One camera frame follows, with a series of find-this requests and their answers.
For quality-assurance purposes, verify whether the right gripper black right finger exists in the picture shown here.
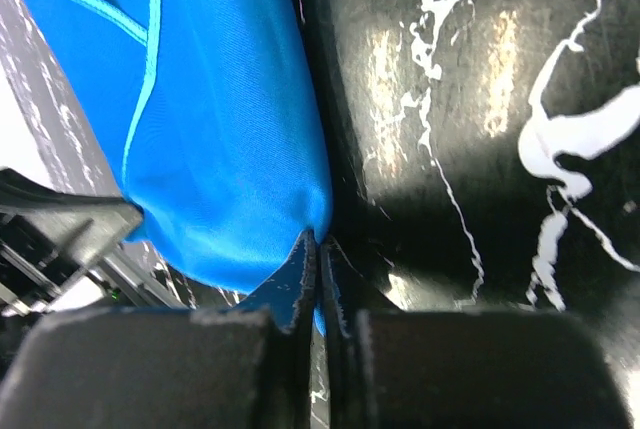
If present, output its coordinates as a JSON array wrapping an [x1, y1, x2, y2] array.
[[319, 243, 631, 428]]

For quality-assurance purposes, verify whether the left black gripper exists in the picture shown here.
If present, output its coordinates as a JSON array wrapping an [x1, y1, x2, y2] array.
[[1, 168, 185, 315]]

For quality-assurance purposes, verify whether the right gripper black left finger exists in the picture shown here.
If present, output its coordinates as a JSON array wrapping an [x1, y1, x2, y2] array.
[[1, 232, 317, 428]]

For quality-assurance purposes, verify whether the blue cloth napkin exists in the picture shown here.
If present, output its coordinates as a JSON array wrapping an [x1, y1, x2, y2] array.
[[0, 0, 335, 338]]

